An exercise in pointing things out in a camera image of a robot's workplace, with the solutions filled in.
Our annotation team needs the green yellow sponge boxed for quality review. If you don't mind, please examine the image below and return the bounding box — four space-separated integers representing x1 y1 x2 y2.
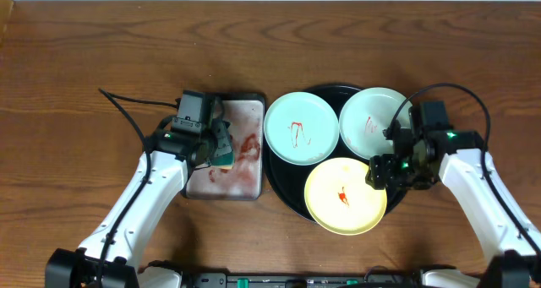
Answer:
209 149 235 170

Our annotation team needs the pale green plate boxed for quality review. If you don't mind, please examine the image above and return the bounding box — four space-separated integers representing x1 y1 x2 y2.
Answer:
339 87 406 160

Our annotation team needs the yellow plate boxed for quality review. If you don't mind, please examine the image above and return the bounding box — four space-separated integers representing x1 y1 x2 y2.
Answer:
303 157 387 236

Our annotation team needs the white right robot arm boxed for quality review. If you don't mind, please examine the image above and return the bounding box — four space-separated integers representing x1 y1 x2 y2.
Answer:
366 129 540 287

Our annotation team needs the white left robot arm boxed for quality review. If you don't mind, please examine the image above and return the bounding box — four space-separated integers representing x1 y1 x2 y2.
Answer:
45 116 234 288

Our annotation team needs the rectangular black metal tray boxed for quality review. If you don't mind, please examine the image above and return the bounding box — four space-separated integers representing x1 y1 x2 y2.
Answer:
183 93 265 200

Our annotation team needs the round black tray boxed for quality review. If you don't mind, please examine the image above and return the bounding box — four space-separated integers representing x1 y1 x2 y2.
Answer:
262 83 410 224

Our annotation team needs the light blue plate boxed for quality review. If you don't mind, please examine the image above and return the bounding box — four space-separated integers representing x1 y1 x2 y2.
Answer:
264 92 339 166

